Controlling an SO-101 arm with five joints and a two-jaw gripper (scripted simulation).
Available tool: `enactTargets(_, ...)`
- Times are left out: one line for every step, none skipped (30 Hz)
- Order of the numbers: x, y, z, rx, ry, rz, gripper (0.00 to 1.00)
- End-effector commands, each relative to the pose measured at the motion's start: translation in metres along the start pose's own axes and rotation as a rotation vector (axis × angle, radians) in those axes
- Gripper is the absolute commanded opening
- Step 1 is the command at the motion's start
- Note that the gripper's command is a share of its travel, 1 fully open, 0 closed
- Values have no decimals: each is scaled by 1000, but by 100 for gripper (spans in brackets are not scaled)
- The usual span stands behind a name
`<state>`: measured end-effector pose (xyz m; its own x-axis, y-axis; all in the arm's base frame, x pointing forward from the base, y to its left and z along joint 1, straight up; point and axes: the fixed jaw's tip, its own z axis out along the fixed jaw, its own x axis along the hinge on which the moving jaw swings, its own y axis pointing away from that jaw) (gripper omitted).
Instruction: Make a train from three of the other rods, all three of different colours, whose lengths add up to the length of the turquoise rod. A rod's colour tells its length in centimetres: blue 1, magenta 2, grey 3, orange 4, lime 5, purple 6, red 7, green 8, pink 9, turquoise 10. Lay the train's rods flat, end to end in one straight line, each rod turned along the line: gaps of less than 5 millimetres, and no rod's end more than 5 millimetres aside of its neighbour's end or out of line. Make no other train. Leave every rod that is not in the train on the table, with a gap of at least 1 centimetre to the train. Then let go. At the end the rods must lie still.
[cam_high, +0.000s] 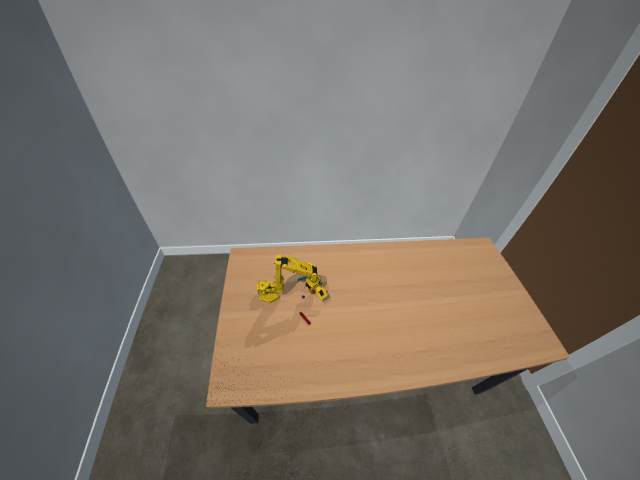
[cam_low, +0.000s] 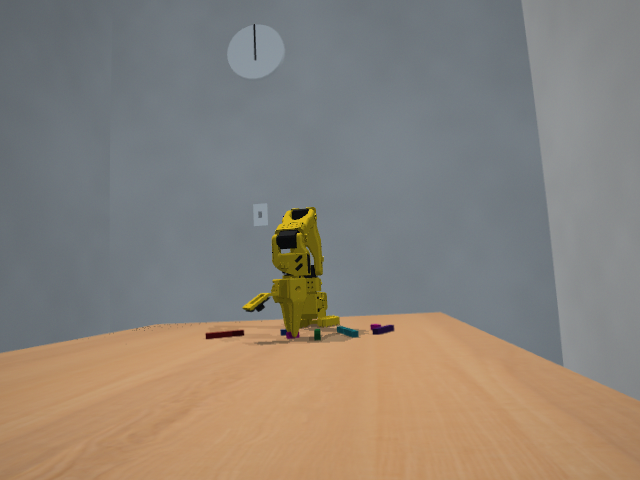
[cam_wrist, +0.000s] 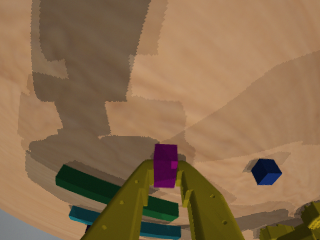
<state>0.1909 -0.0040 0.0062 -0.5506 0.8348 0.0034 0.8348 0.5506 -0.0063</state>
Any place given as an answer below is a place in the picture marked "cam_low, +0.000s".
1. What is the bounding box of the turquoise rod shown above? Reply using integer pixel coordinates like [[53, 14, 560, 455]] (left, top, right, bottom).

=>
[[337, 326, 359, 338]]

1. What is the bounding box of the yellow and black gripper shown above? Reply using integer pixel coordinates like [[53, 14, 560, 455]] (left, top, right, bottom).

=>
[[243, 275, 307, 337]]

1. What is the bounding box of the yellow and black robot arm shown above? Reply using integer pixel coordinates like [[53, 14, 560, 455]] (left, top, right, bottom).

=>
[[272, 207, 340, 328]]

